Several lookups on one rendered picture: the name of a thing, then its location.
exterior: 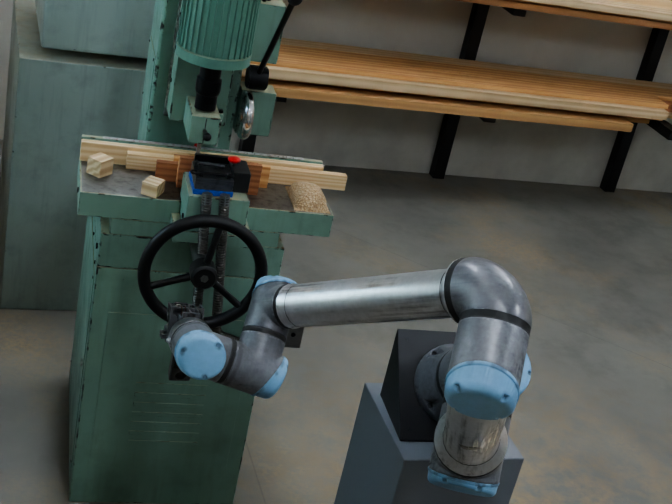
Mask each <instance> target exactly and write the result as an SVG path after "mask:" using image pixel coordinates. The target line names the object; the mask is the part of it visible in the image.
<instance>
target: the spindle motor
mask: <svg viewBox="0 0 672 504"><path fill-rule="evenodd" d="M260 3H261V0H183V1H182V8H181V15H180V22H179V29H178V36H177V42H176V49H175V53H176V55H177V56H178V57H180V58H181V59H183V60H185V61H187V62H189V63H191V64H194V65H197V66H201V67H204V68H209V69H215V70H226V71H234V70H242V69H246V68H248V67H249V66H250V61H251V55H252V50H253V44H254V38H255V32H256V26H257V21H258V15H259V9H260Z"/></svg>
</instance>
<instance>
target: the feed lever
mask: <svg viewBox="0 0 672 504"><path fill-rule="evenodd" d="M288 2H289V4H288V6H287V8H286V10H285V13H284V15H283V17H282V19H281V21H280V23H279V25H278V27H277V29H276V32H275V34H274V36H273V38H272V40H271V42H270V44H269V46H268V49H267V51H266V53H265V55H264V57H263V59H262V61H261V63H260V65H259V66H258V65H251V64H250V66H249V67H248V68H247V69H246V74H245V86H246V88H249V89H257V90H265V89H266V88H267V86H268V81H269V69H268V67H266V64H267V62H268V60H269V58H270V56H271V54H272V52H273V50H274V48H275V45H276V43H277V41H278V39H279V37H280V35H281V33H282V31H283V29H284V27H285V25H286V23H287V21H288V19H289V17H290V14H291V12H292V10H293V8H294V6H297V5H299V4H301V2H302V0H288Z"/></svg>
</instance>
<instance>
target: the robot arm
mask: <svg viewBox="0 0 672 504"><path fill-rule="evenodd" d="M201 312H202V313H201ZM203 318H204V308H203V306H202V305H201V304H199V308H198V307H197V306H196V305H191V304H188V303H182V302H174V303H170V302H168V308H167V320H169V321H168V323H167V324H165V325H164V329H163V330H162V329H160V332H159V336H160V337H161V339H165V342H167V343H168V344H169V348H170V350H171V352H172V354H171V360H170V365H169V370H168V378H169V380H170V381H189V380H190V378H193V379H197V380H207V379H208V380H211V381H213V382H216V383H219V384H222V385H225V386H228V387H231V388H234V389H237V390H240V391H242V392H245V393H248V394H250V395H251V396H257V397H261V398H264V399H268V398H270V397H272V396H273V395H275V393H276V392H277V391H278V390H279V388H280V386H281V385H282V383H283V381H284V378H285V376H286V373H287V367H288V360H287V359H286V357H284V356H283V357H282V353H283V350H284V346H285V343H286V339H287V336H288V332H289V329H297V328H300V327H314V326H330V325H347V324H363V323H380V322H396V321H412V320H429V319H445V318H452V319H453V320H454V321H455V322H456V323H458V328H457V332H456V337H455V341H454V344H444V345H441V346H438V347H436V348H434V349H432V350H431V351H429V352H428V353H427V354H426V355H425V356H424V357H423V358H422V359H421V361H420V362H419V364H418V366H417V369H416V372H415V377H414V388H415V393H416V397H417V399H418V402H419V403H420V405H421V407H422V408H423V410H424V411H425V412H426V413H427V414H428V415H429V416H430V417H431V418H432V419H434V420H435V421H437V422H438V424H437V426H436V429H435V433H434V443H433V449H432V453H431V458H430V463H429V466H428V476H427V478H428V481H429V482H430V483H432V484H434V485H436V486H439V487H442V488H446V489H449V490H453V491H457V492H461V493H466V494H470V495H476V496H482V497H493V496H494V495H495V494H496V492H497V488H498V486H499V484H500V482H499V481H500V475H501V470H502V465H503V461H504V457H505V454H506V451H507V447H508V434H509V428H510V423H511V417H512V413H513V411H514V410H515V407H516V404H517V402H518V400H519V396H520V394H522V392H523V391H524V390H525V389H526V387H527V386H528V384H529V381H530V378H531V363H530V360H529V357H528V355H527V353H526V352H527V347H528V341H529V336H530V331H531V327H532V312H531V307H530V303H529V300H528V298H527V295H526V293H525V292H524V290H523V288H522V287H521V285H520V284H519V282H518V281H517V280H516V279H515V277H514V276H513V275H512V274H510V273H509V272H508V271H507V270H506V269H505V268H503V267H502V266H500V265H499V264H497V263H495V262H493V261H490V260H488V259H484V258H479V257H466V258H459V259H456V260H455V261H453V262H452V263H451V264H450V265H449V267H448V268H447V269H438V270H428V271H418V272H409V273H399V274H389V275H379V276H370V277H360V278H350V279H340V280H331V281H321V282H311V283H301V284H297V283H296V282H295V281H293V280H291V279H289V278H286V277H282V276H272V275H269V276H264V277H261V278H260V279H259V280H258V281H257V283H256V285H255V288H254V289H253V291H252V298H251V301H250V305H249V308H248V312H247V315H246V319H245V322H244V326H243V329H242V332H241V335H240V339H239V341H237V340H234V339H231V338H229V337H226V336H223V335H220V334H217V333H215V332H212V330H211V329H210V327H209V326H208V325H207V324H206V323H205V322H204V321H203Z"/></svg>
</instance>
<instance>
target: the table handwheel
mask: <svg viewBox="0 0 672 504"><path fill-rule="evenodd" d="M201 227H211V228H216V229H215V232H214V235H213V237H212V240H211V243H210V246H209V248H208V251H207V253H206V255H203V254H198V253H197V244H192V243H189V245H190V250H191V256H192V261H193V262H192V263H191V264H190V267H189V273H190V274H189V273H186V274H182V275H178V276H175V277H171V278H167V279H162V280H158V281H153V282H151V280H150V271H151V265H152V262H153V259H154V257H155V255H156V254H157V252H158V251H159V249H160V248H161V247H162V246H163V245H164V244H165V243H166V242H167V241H168V240H169V239H171V238H172V237H174V236H175V235H177V234H179V233H181V232H184V231H187V230H190V229H194V228H201ZM223 230H225V231H228V232H230V233H232V234H234V235H236V236H237V237H239V238H240V239H241V240H242V241H243V242H244V243H245V244H246V245H247V246H248V248H249V249H250V251H251V253H252V255H253V258H254V261H255V277H254V281H253V284H252V286H251V288H250V290H249V292H248V293H247V295H246V296H245V297H244V298H243V299H242V300H241V301H238V300H237V299H236V298H235V297H234V296H233V295H232V294H231V293H229V292H228V291H227V290H226V289H225V288H224V287H223V286H222V285H221V284H220V283H219V282H218V281H217V279H218V275H217V271H216V266H215V264H214V262H213V261H212V260H213V257H214V254H215V251H216V247H217V245H218V242H219V240H220V237H221V234H222V232H223ZM267 274H268V265H267V258H266V254H265V251H264V249H263V247H262V245H261V243H260V241H259V240H258V239H257V237H256V236H255V235H254V234H253V233H252V232H251V231H250V230H249V229H248V228H246V227H245V226H244V225H242V224H240V223H239V222H237V221H235V220H232V219H230V218H227V217H223V216H218V215H208V214H204V215H194V216H189V217H185V218H182V219H179V220H177V221H174V222H172V223H170V224H169V225H167V226H165V227H164V228H163V229H161V230H160V231H159V232H158V233H156V234H155V235H154V236H153V237H152V239H151V240H150V241H149V242H148V244H147V245H146V247H145V249H144V250H143V253H142V255H141V257H140V260H139V264H138V271H137V279H138V286H139V290H140V293H141V295H142V297H143V299H144V301H145V303H146V304H147V305H148V307H149V308H150V309H151V310H152V311H153V312H154V313H155V314H156V315H157V316H159V317H160V318H161V319H163V320H165V321H166V322H168V321H169V320H167V307H166V306H165V305H164V304H163V303H162V302H161V301H160V300H159V299H158V298H157V296H156V295H155V293H154V291H153V289H156V288H160V287H164V286H168V285H172V284H177V283H181V282H186V281H191V282H192V284H193V285H194V286H195V287H196V288H198V289H208V288H211V287H213V288H214V289H215V290H217V291H218V292H219V293H220V294H221V295H222V296H224V297H225V298H226V299H227V300H228V301H229V302H230V303H231V304H232V305H233V306H234V307H233V308H231V309H229V310H227V311H225V312H223V313H221V314H218V315H214V316H209V317H204V318H203V321H204V322H205V323H206V324H207V325H208V326H209V327H210V329H211V328H216V327H220V326H223V325H226V324H229V323H231V322H233V321H235V320H236V319H238V318H240V317H241V316H243V315H244V314H245V313H246V312H247V311H248V308H249V305H250V301H251V298H252V291H253V289H254V288H255V285H256V283H257V281H258V280H259V279H260V278H261V277H264V276H267Z"/></svg>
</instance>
